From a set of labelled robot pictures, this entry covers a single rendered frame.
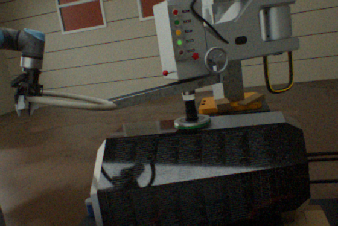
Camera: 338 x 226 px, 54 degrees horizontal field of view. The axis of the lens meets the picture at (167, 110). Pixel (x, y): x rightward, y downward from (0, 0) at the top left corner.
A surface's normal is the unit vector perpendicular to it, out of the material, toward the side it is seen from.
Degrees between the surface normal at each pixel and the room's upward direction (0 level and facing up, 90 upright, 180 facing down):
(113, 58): 90
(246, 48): 90
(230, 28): 90
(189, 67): 90
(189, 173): 45
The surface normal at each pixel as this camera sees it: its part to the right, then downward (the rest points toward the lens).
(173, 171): -0.23, -0.52
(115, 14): -0.29, 0.24
